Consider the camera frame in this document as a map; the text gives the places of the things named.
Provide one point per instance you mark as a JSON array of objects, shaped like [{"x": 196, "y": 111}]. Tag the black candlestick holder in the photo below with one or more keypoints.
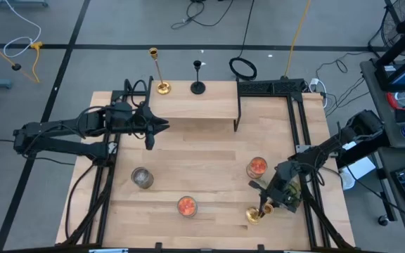
[{"x": 198, "y": 88}]

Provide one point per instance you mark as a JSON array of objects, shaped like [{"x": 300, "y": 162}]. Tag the silver candle tin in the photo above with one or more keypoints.
[{"x": 142, "y": 177}]

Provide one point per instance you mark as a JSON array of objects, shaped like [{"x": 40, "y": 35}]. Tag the black floor fan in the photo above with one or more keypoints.
[{"x": 394, "y": 21}]

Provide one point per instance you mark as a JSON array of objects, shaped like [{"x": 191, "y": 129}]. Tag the wooden riser shelf black legs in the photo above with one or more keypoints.
[{"x": 195, "y": 102}]

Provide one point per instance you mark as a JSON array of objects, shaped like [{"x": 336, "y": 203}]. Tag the silver aluminium bracket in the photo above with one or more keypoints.
[{"x": 107, "y": 250}]

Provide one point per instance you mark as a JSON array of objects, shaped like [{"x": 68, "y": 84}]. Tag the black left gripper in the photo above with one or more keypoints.
[{"x": 144, "y": 123}]

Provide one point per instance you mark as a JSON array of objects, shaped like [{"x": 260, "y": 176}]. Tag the black caster wheel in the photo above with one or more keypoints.
[{"x": 383, "y": 220}]

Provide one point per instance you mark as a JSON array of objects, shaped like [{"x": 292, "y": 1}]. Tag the black floor puck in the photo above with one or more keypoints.
[{"x": 16, "y": 66}]

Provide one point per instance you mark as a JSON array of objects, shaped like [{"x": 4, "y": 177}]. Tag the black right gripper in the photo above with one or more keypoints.
[{"x": 280, "y": 182}]

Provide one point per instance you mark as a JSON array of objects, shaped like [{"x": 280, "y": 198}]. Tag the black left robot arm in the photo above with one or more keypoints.
[{"x": 58, "y": 127}]

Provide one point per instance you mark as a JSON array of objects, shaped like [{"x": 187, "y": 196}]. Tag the white power adapter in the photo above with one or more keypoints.
[{"x": 314, "y": 83}]

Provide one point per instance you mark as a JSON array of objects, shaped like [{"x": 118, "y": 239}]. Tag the black frame clip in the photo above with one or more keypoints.
[
  {"x": 258, "y": 247},
  {"x": 158, "y": 246}
]

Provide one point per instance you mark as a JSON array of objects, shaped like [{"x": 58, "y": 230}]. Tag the black aluminium table frame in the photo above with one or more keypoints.
[{"x": 290, "y": 119}]

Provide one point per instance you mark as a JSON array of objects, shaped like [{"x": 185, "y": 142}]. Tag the gold candlestick holder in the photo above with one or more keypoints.
[
  {"x": 164, "y": 88},
  {"x": 253, "y": 216}
]

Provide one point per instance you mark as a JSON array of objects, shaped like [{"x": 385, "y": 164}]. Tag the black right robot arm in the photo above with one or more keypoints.
[{"x": 329, "y": 145}]

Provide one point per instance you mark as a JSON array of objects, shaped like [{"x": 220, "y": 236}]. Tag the black perforated plate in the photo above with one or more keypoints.
[{"x": 269, "y": 87}]

